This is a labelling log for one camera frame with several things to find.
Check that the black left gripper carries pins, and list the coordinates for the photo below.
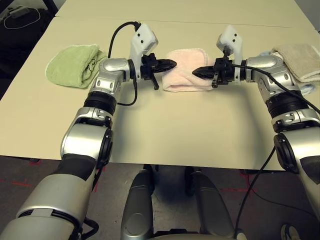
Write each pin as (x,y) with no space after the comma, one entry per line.
(147,68)

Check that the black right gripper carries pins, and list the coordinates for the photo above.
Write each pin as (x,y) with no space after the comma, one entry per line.
(225,71)

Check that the pink towel with embroidery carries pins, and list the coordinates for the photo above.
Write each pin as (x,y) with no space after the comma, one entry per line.
(185,65)

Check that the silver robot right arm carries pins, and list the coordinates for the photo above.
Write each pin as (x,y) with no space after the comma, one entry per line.
(300,140)

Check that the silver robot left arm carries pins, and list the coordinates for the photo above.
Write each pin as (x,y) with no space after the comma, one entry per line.
(85,140)

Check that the green towel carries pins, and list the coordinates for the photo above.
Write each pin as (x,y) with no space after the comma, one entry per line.
(70,66)

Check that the beige folded towel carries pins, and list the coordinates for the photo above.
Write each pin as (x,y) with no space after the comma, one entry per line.
(300,60)

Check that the light blue folded towel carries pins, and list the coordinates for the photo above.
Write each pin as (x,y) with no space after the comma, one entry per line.
(307,88)

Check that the black table leg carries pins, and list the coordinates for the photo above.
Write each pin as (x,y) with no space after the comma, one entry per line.
(51,7)

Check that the grey robot right leg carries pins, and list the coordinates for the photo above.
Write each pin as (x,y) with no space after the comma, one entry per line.
(215,207)

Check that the grey robot leg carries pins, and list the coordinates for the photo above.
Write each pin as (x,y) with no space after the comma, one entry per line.
(137,207)
(215,207)

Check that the grey robot left leg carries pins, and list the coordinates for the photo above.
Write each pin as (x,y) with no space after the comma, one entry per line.
(137,207)

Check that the grey power strip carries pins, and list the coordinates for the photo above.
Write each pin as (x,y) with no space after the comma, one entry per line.
(18,11)

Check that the beige robot torso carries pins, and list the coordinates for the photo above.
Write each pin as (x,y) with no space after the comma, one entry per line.
(195,237)

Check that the grey sneaker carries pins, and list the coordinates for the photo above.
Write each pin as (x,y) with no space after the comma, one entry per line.
(239,234)
(290,232)

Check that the red floor tape line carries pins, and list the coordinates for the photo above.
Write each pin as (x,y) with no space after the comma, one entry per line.
(22,184)

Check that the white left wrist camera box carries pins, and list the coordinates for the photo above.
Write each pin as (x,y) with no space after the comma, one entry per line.
(142,40)

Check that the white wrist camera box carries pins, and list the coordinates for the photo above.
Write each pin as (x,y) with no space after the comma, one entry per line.
(233,40)
(142,40)

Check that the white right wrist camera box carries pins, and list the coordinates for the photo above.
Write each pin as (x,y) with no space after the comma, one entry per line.
(233,40)

